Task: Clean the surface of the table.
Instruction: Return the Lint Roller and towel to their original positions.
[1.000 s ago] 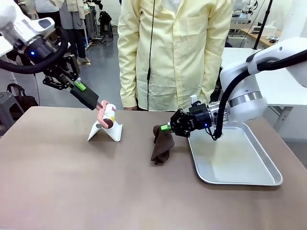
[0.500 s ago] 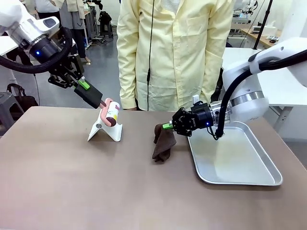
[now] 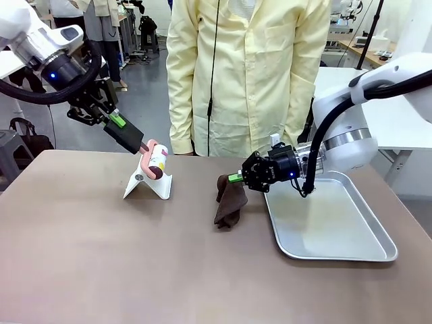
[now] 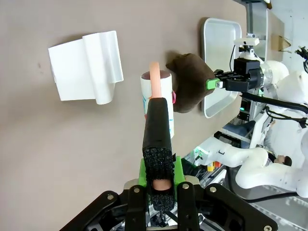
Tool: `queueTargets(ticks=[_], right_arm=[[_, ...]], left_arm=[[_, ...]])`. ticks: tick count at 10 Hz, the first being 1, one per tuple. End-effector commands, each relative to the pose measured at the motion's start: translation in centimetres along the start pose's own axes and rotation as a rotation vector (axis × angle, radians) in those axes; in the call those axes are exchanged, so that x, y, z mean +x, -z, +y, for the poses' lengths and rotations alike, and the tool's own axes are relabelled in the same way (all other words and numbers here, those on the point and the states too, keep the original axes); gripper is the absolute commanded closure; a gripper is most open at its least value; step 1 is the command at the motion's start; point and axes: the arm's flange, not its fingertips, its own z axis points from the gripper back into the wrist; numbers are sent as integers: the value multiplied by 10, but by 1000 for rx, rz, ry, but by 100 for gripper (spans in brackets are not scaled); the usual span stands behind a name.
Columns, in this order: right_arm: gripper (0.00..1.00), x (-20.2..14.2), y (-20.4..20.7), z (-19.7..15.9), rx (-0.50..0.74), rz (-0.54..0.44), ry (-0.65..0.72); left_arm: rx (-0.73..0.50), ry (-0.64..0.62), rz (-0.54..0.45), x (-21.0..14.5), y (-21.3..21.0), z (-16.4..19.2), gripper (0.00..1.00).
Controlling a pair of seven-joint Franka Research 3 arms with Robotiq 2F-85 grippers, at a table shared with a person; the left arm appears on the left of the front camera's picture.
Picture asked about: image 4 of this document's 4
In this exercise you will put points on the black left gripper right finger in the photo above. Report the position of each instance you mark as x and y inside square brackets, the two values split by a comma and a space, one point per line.
[187, 209]

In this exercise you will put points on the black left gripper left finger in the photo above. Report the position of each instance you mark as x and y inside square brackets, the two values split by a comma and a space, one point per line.
[136, 209]

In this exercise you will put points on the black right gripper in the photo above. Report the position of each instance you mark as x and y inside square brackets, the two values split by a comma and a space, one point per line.
[247, 74]

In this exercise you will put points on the brown cloth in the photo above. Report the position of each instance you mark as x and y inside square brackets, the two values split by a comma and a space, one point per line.
[190, 81]

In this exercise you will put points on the red petal scrap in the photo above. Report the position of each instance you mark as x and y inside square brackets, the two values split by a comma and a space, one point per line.
[174, 97]

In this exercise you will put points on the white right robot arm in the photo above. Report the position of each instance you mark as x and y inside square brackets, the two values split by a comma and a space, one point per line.
[293, 84]

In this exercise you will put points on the silver metal tray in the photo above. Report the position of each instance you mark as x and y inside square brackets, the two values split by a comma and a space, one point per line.
[216, 48]

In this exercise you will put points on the control box with green light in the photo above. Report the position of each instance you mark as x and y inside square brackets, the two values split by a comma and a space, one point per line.
[245, 108]

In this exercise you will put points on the bystander with dark hair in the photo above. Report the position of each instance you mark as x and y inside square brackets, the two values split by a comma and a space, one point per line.
[286, 160]

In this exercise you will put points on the white plastic roller stand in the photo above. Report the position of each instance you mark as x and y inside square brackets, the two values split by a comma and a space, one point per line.
[79, 72]

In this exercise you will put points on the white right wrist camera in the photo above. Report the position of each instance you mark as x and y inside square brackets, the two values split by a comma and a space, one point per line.
[247, 42]

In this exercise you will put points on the grey metal table frame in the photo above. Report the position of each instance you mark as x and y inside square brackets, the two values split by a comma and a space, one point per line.
[251, 24]

